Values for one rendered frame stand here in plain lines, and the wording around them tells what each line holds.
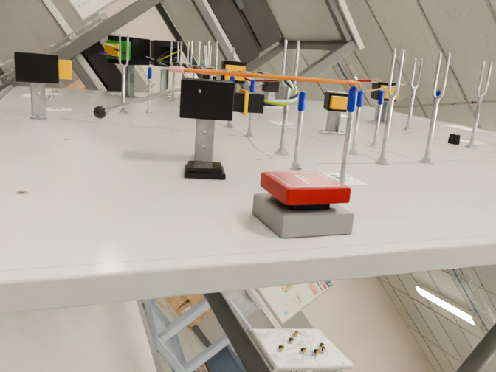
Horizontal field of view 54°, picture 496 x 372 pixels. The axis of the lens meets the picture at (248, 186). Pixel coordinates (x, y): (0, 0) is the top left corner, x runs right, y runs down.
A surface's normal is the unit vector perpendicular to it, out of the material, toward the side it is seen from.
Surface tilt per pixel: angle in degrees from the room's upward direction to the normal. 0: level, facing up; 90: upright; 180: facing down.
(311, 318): 90
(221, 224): 55
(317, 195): 90
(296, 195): 90
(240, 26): 90
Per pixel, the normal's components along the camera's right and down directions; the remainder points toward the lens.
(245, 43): 0.36, 0.29
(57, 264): 0.07, -0.96
